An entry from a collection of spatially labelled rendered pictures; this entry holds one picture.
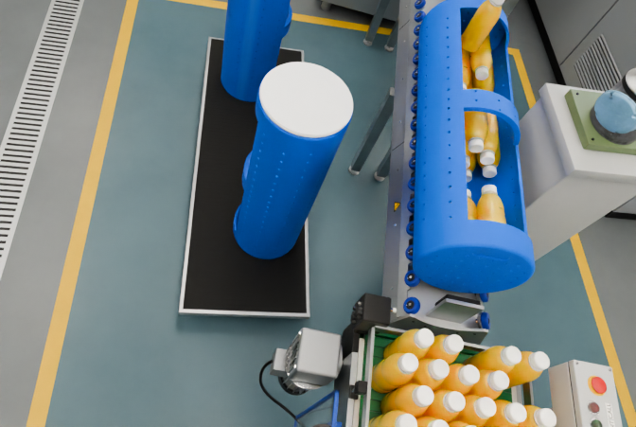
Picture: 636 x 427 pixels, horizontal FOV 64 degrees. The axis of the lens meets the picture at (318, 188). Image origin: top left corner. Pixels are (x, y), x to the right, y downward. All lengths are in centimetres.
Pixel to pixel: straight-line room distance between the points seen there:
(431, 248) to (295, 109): 55
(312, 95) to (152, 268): 115
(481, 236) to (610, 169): 59
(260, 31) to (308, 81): 77
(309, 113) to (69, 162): 143
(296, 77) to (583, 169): 85
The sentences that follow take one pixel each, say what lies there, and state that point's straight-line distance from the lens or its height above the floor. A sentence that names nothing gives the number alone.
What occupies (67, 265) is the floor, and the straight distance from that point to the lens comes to 236.
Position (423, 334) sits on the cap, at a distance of 119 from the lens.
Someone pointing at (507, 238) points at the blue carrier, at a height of 123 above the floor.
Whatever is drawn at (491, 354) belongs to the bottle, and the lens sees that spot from 131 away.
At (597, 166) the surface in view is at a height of 115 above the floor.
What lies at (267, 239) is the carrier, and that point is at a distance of 199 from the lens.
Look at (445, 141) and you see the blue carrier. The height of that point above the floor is 118.
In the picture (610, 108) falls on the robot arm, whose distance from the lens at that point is 148.
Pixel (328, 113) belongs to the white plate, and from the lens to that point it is 148.
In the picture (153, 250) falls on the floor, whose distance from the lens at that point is 234.
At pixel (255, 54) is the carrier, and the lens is 236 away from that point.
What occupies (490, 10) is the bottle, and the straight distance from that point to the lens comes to 163.
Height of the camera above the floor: 214
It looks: 57 degrees down
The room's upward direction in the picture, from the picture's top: 24 degrees clockwise
